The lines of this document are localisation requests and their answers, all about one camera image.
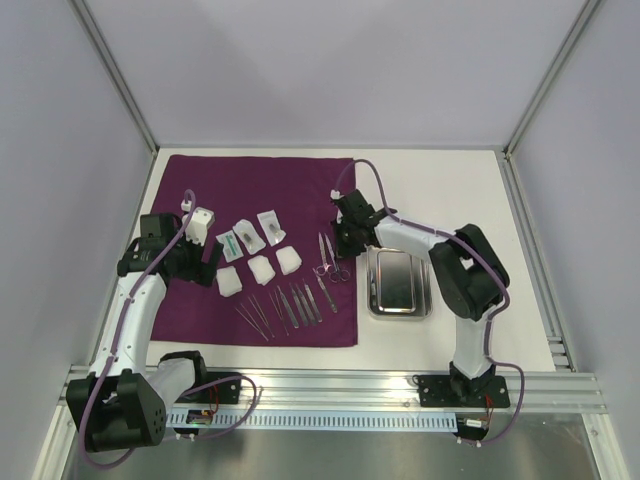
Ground surgical scissors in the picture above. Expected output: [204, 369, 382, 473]
[324, 234, 350, 283]
[314, 233, 331, 276]

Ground stainless steel tray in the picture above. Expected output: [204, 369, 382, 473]
[367, 247, 432, 321]

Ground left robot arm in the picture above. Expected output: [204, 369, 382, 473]
[66, 207, 223, 453]

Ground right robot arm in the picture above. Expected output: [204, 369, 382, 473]
[331, 190, 510, 405]

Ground green white sachet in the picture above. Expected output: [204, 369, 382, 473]
[216, 230, 244, 263]

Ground left gauze pad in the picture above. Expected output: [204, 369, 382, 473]
[216, 266, 243, 298]

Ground gauze pad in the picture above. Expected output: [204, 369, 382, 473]
[247, 255, 276, 286]
[276, 246, 302, 275]
[216, 266, 243, 298]

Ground middle blister packet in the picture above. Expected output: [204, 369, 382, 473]
[233, 219, 266, 255]

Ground blister packet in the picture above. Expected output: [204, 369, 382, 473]
[257, 210, 286, 246]
[233, 219, 266, 255]

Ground middle gauze pad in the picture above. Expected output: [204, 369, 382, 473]
[247, 255, 276, 286]

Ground right blister packet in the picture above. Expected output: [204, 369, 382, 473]
[257, 210, 286, 246]

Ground purple cloth mat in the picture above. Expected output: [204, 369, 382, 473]
[151, 155, 358, 348]

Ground right gauze pad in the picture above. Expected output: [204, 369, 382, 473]
[276, 246, 302, 275]

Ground leftmost steel tweezers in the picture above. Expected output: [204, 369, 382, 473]
[235, 305, 269, 342]

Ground steel tweezers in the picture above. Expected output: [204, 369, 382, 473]
[269, 291, 289, 336]
[235, 305, 269, 342]
[249, 295, 275, 338]

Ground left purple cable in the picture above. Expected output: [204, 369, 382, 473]
[78, 189, 211, 469]

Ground purple cable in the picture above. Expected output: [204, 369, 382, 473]
[78, 189, 211, 469]
[329, 158, 525, 447]

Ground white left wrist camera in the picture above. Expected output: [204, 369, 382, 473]
[185, 207, 215, 246]

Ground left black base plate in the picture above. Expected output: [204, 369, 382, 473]
[179, 371, 241, 406]

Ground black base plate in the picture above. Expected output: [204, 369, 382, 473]
[179, 371, 241, 406]
[413, 375, 511, 409]

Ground front aluminium rail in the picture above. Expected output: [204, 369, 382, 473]
[57, 364, 609, 415]

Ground slotted cable duct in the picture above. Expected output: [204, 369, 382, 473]
[167, 408, 458, 433]

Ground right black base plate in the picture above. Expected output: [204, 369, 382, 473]
[413, 375, 511, 409]

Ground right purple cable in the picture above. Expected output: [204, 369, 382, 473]
[329, 158, 525, 447]

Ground right aluminium side rail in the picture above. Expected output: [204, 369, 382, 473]
[496, 151, 576, 373]

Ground left aluminium frame post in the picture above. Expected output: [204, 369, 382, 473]
[68, 0, 159, 158]

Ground aluminium frame post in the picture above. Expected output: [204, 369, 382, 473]
[502, 0, 604, 161]
[68, 0, 159, 158]

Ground right aluminium frame post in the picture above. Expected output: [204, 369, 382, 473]
[502, 0, 604, 161]

